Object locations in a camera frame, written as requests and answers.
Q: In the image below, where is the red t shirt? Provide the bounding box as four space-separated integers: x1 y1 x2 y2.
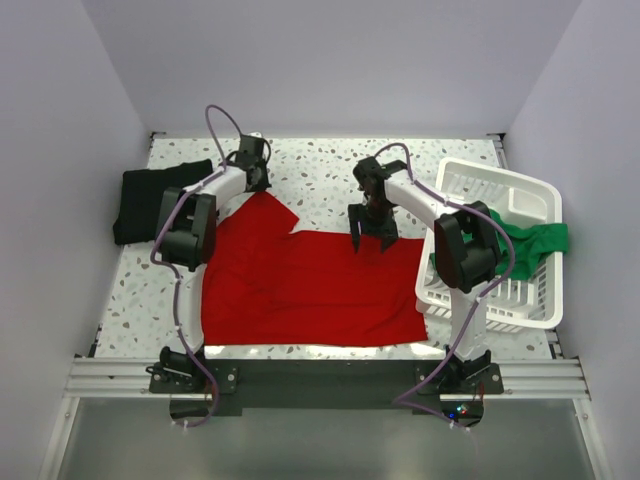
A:
201 193 428 347

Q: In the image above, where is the folded black t shirt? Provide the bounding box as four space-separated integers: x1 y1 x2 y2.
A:
112 159 213 246

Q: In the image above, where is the white plastic laundry basket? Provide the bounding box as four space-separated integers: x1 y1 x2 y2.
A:
416 157 563 333

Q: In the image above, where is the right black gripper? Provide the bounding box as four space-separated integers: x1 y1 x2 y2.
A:
349 199 398 253

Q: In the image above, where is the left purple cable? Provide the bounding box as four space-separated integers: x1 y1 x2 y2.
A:
150 103 274 429

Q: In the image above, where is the green t shirt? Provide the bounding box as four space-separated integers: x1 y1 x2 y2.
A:
429 202 569 291

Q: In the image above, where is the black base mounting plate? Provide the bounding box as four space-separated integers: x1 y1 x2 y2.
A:
146 351 504 420

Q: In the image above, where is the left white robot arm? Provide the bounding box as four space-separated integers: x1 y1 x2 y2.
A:
150 133 271 357

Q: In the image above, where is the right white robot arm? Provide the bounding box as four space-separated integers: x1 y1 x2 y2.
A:
348 157 509 393

